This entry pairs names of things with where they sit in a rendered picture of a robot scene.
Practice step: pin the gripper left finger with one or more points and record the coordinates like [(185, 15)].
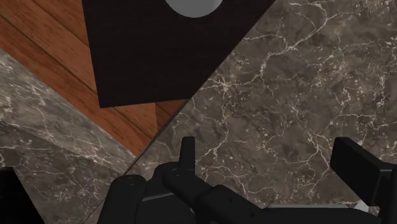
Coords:
[(186, 189)]

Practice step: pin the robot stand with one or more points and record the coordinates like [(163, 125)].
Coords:
[(145, 56)]

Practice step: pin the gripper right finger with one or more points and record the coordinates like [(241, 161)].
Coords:
[(359, 169)]

